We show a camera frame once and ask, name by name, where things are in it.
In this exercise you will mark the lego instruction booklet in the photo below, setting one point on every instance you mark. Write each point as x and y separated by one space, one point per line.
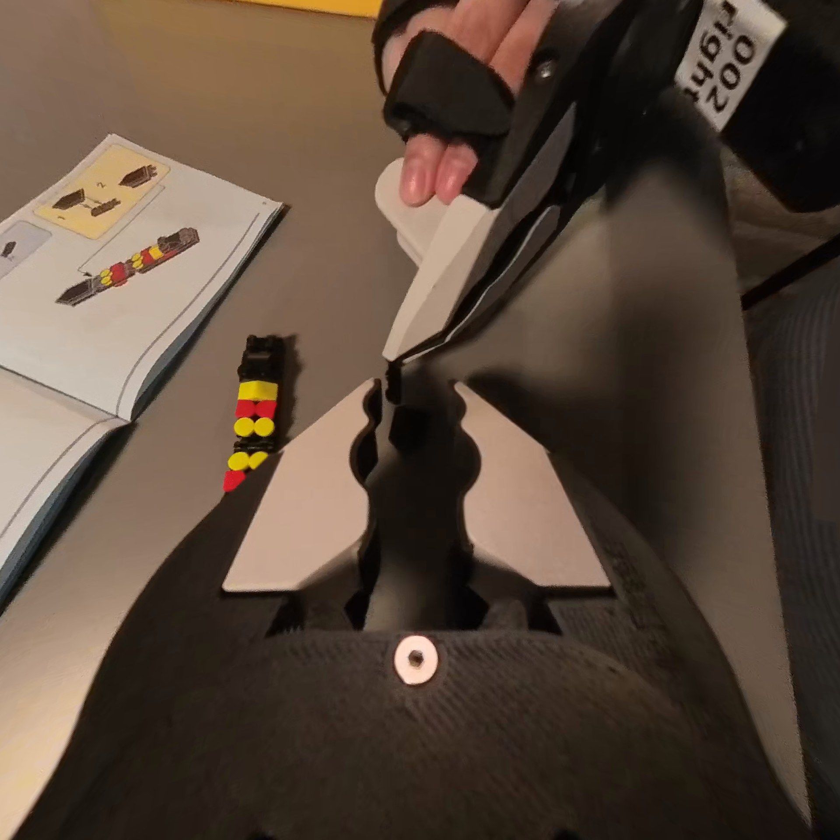
98 328

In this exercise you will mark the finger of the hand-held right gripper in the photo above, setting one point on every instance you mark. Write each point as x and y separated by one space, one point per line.
499 282
439 275

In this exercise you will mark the black red yellow lego model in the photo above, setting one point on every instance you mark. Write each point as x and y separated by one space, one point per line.
256 394

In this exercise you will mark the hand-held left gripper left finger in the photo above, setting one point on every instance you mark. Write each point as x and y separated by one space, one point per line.
302 518

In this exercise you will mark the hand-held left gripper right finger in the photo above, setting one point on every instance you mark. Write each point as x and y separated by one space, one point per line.
525 518

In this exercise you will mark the yellow flat box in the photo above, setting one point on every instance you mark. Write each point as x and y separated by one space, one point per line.
315 5

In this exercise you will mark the person's right hand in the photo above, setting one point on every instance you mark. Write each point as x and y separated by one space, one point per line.
485 33

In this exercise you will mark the black bar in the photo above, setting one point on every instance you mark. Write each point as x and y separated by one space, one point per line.
787 275

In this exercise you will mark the small wide black lego piece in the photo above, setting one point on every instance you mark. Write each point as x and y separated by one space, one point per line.
405 430

